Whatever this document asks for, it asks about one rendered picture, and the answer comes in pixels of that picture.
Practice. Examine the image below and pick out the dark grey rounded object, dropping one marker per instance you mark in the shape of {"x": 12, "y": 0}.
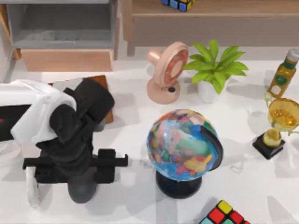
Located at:
{"x": 81, "y": 190}

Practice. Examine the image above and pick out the colourful globe on black stand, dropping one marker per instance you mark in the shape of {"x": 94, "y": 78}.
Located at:
{"x": 184, "y": 144}

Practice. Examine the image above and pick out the pale wooden drawer front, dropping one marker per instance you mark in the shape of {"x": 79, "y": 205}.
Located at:
{"x": 66, "y": 59}

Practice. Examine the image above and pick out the pink desk fan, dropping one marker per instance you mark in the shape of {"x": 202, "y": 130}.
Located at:
{"x": 167, "y": 74}

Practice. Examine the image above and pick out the colourful puzzle cube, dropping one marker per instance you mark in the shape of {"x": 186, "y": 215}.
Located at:
{"x": 224, "y": 213}
{"x": 178, "y": 4}

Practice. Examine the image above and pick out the wooden cupboard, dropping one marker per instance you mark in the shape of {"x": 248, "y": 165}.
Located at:
{"x": 5, "y": 32}

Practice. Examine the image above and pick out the green plant in white pot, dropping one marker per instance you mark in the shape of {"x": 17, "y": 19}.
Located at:
{"x": 213, "y": 67}

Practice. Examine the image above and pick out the wooden open shelf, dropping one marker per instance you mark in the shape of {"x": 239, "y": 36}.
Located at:
{"x": 210, "y": 25}

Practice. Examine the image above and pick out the gold trophy with black base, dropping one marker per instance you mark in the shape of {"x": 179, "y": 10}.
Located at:
{"x": 279, "y": 121}

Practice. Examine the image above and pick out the yellow bottle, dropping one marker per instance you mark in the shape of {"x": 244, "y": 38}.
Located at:
{"x": 281, "y": 74}

